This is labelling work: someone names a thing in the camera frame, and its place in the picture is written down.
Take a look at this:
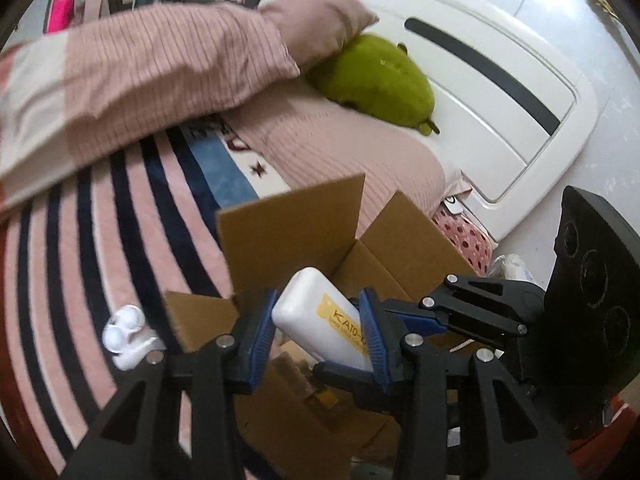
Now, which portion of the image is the white earbuds case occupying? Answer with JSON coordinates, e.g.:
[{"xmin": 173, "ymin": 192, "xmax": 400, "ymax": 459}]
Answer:
[{"xmin": 102, "ymin": 304, "xmax": 166, "ymax": 372}]

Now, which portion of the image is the white box yellow label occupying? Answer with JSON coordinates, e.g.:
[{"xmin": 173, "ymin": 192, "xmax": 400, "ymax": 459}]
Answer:
[{"xmin": 271, "ymin": 266, "xmax": 372, "ymax": 372}]

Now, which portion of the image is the brown cardboard box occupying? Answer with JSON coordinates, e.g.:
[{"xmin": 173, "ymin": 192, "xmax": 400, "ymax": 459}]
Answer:
[{"xmin": 164, "ymin": 175, "xmax": 472, "ymax": 479}]

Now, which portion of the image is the white bed headboard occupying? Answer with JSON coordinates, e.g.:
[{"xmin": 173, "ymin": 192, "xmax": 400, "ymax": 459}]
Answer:
[{"xmin": 257, "ymin": 0, "xmax": 600, "ymax": 244}]

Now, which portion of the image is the striped plush blanket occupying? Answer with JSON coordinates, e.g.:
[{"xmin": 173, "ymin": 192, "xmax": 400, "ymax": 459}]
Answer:
[{"xmin": 1, "ymin": 122, "xmax": 286, "ymax": 479}]

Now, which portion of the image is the green plush toy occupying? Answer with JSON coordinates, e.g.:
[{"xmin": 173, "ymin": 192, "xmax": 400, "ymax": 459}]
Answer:
[{"xmin": 307, "ymin": 34, "xmax": 440, "ymax": 136}]

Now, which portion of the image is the pink striped pillow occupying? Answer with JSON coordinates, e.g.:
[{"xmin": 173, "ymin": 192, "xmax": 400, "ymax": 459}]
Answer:
[{"xmin": 258, "ymin": 0, "xmax": 378, "ymax": 72}]

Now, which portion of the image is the folded patchwork duvet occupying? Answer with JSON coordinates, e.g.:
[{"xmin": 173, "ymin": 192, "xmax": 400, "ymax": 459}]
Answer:
[{"xmin": 1, "ymin": 3, "xmax": 299, "ymax": 214}]

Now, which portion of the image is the pink gift bag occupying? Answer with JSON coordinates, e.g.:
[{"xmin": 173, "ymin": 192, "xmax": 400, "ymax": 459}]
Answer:
[{"xmin": 46, "ymin": 0, "xmax": 75, "ymax": 34}]

